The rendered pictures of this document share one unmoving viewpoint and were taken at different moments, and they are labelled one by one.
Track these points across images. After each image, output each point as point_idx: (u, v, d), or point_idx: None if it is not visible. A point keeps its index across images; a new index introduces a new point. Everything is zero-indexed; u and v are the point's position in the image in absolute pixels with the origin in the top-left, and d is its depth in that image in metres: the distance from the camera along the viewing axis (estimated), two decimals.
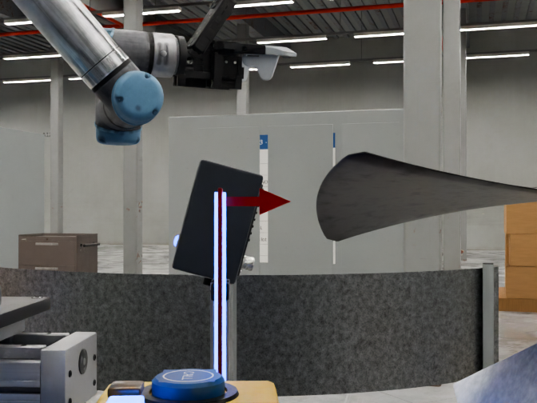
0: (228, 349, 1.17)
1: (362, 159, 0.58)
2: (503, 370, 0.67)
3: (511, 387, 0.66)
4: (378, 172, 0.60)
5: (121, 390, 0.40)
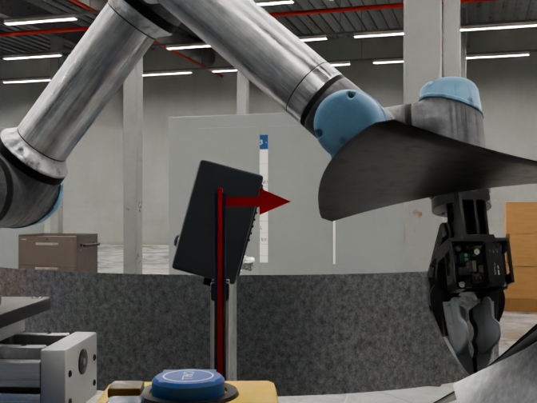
0: (228, 349, 1.17)
1: None
2: (503, 370, 0.67)
3: (511, 387, 0.66)
4: (447, 399, 0.80)
5: (121, 390, 0.40)
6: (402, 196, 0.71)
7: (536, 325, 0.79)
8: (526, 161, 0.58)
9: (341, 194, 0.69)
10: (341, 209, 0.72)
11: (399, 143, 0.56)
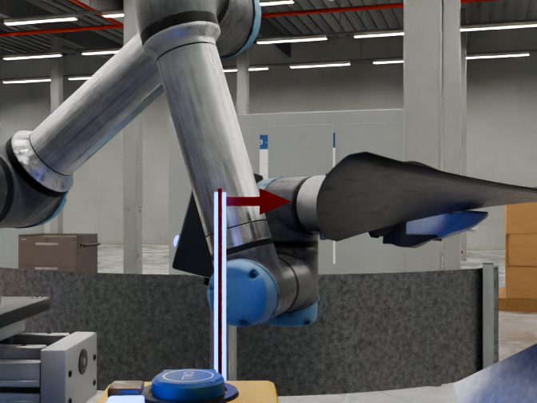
0: (228, 349, 1.17)
1: None
2: (503, 370, 0.67)
3: (511, 387, 0.66)
4: None
5: (121, 390, 0.40)
6: (400, 217, 0.74)
7: None
8: (502, 185, 0.60)
9: (340, 217, 0.72)
10: (344, 230, 0.76)
11: (376, 172, 0.60)
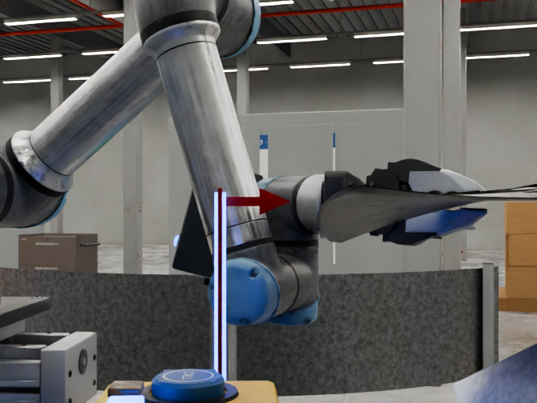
0: (228, 349, 1.17)
1: None
2: (503, 370, 0.67)
3: (511, 387, 0.66)
4: None
5: (121, 390, 0.40)
6: None
7: None
8: None
9: None
10: None
11: None
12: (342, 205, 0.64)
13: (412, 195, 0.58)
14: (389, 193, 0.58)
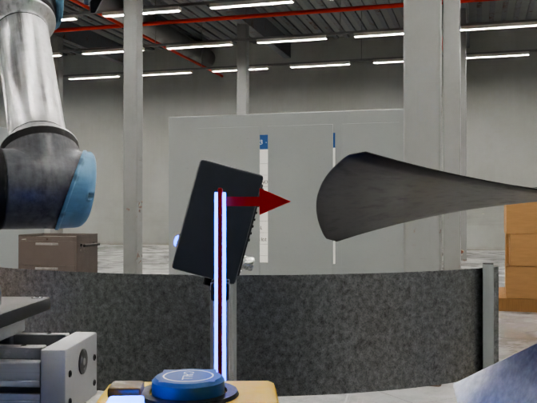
0: (228, 349, 1.17)
1: None
2: (503, 370, 0.67)
3: (511, 387, 0.66)
4: None
5: (121, 390, 0.40)
6: None
7: None
8: None
9: None
10: None
11: None
12: (342, 184, 0.64)
13: (414, 170, 0.58)
14: (391, 164, 0.58)
